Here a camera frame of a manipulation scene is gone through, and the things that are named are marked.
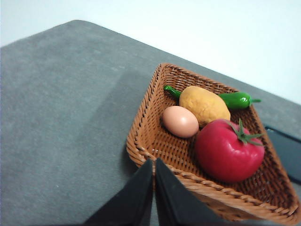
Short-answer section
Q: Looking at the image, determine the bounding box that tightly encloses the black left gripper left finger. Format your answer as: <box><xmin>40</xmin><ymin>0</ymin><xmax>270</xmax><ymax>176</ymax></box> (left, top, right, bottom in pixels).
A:
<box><xmin>84</xmin><ymin>158</ymin><xmax>154</xmax><ymax>226</ymax></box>

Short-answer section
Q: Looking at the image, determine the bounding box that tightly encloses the brown wicker basket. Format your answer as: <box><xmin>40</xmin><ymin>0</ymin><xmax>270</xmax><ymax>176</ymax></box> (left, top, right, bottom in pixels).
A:
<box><xmin>126</xmin><ymin>63</ymin><xmax>301</xmax><ymax>226</ymax></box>

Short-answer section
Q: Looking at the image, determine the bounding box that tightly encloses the red toy tomato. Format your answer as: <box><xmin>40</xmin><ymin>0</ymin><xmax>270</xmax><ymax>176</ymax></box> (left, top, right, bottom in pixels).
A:
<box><xmin>194</xmin><ymin>118</ymin><xmax>266</xmax><ymax>184</ymax></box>

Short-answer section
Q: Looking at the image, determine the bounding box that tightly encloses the green chili pepper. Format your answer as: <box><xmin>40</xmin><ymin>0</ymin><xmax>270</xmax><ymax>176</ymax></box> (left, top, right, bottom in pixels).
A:
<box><xmin>164</xmin><ymin>85</ymin><xmax>262</xmax><ymax>110</ymax></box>

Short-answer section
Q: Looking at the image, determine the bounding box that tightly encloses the pale pink egg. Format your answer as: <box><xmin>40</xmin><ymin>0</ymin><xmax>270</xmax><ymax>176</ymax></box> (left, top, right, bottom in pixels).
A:
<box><xmin>162</xmin><ymin>105</ymin><xmax>199</xmax><ymax>138</ymax></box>

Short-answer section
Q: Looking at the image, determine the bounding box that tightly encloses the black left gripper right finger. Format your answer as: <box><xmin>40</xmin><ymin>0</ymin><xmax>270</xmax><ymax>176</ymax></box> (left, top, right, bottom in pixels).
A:
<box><xmin>154</xmin><ymin>157</ymin><xmax>227</xmax><ymax>226</ymax></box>

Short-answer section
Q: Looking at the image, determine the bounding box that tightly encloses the black rectangular tray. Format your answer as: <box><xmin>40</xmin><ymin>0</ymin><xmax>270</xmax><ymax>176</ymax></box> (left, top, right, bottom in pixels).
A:
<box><xmin>264</xmin><ymin>126</ymin><xmax>301</xmax><ymax>183</ymax></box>

